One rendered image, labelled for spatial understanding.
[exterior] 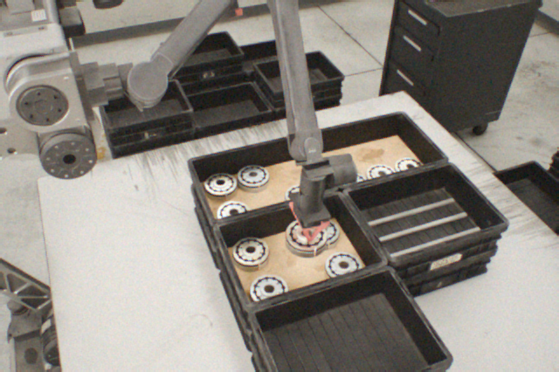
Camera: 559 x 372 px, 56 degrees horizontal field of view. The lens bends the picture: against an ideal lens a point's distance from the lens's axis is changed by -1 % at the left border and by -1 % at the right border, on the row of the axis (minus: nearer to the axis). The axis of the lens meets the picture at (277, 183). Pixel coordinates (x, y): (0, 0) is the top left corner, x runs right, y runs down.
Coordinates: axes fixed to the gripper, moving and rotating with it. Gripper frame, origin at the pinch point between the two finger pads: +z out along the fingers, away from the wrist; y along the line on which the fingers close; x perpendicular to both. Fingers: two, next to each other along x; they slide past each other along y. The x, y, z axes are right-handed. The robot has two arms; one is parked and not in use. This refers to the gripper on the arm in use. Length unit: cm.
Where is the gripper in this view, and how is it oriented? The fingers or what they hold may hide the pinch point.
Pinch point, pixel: (307, 230)
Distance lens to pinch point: 131.0
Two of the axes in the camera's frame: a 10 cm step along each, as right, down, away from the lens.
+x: -9.4, 2.0, -2.7
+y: -3.4, -6.5, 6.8
